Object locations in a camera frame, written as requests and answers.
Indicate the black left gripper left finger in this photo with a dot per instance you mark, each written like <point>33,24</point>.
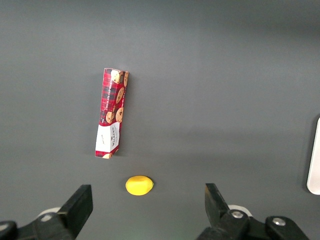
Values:
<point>77,207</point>

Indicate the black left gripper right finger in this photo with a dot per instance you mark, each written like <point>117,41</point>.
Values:
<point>216,207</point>

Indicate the beige plastic tray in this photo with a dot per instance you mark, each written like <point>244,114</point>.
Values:
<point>315,160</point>

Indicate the yellow lemon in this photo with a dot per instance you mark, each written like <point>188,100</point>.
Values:
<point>138,185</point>

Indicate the red tartan cookie box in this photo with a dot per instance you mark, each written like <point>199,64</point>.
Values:
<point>112,110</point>

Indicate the dark grey table mat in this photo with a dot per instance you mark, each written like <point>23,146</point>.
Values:
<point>200,75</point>

